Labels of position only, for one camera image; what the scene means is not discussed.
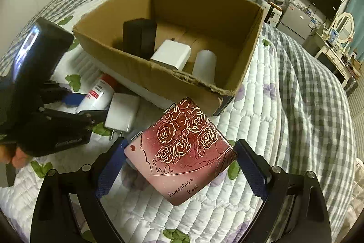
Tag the white charger block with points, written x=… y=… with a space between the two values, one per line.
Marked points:
x=170 y=56

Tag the person's left hand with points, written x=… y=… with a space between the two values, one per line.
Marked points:
x=11 y=156

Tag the white vanity table with mirror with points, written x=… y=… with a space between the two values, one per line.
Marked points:
x=338 y=43

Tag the black rectangular box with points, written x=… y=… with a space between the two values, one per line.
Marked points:
x=139 y=36

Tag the white plug adapter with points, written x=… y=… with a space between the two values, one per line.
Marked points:
x=121 y=115

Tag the floral quilted bed cover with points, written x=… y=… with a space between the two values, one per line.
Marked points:
x=170 y=146

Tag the white tube with red label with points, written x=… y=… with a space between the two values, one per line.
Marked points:
x=96 y=93

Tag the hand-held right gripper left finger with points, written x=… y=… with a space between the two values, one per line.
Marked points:
x=109 y=171

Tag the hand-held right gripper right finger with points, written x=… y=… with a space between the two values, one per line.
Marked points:
x=254 y=171

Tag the white plastic cup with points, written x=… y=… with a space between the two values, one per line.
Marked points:
x=204 y=65

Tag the small grey refrigerator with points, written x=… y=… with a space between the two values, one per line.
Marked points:
x=295 y=18

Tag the brown cardboard box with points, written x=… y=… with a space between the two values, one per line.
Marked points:
x=173 y=41

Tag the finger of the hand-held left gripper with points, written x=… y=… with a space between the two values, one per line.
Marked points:
x=85 y=116
x=76 y=99

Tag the red rose print tin box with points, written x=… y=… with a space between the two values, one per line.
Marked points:
x=182 y=150

